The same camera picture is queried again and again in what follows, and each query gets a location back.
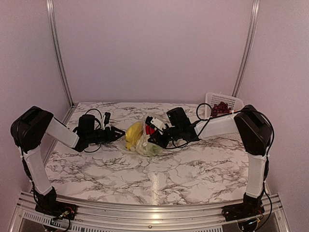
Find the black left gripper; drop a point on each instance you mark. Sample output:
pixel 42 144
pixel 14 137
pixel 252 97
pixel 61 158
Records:
pixel 112 137

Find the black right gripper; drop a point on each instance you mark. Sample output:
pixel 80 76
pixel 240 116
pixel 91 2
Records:
pixel 161 141

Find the clear zip top bag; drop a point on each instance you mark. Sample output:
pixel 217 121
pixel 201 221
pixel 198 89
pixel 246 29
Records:
pixel 143 141

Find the fake red grapes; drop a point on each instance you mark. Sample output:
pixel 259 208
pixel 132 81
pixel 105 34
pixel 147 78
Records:
pixel 219 109

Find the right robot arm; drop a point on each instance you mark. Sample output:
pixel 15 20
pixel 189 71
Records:
pixel 247 125

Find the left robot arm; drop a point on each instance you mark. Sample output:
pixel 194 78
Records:
pixel 28 132

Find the fake red apple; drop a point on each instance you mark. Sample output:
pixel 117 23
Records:
pixel 149 130

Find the fake green lettuce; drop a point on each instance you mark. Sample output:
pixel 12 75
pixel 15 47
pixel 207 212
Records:
pixel 152 150

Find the fake yellow banana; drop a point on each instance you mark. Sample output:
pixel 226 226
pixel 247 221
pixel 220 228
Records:
pixel 133 134

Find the white perforated plastic basket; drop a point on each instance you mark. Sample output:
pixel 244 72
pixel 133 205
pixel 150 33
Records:
pixel 213 98

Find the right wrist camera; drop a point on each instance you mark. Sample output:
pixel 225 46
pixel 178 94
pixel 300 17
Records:
pixel 156 123

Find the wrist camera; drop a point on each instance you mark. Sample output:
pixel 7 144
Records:
pixel 156 123
pixel 105 120

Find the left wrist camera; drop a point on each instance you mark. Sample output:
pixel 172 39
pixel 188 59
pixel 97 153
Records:
pixel 105 120

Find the aluminium corner post right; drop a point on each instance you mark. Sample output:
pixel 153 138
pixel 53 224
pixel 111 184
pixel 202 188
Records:
pixel 248 46

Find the aluminium corner post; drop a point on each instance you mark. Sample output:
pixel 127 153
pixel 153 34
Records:
pixel 248 46
pixel 56 44

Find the aluminium front rail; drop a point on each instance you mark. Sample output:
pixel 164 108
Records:
pixel 115 217

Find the aluminium corner post left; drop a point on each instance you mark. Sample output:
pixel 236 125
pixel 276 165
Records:
pixel 56 44

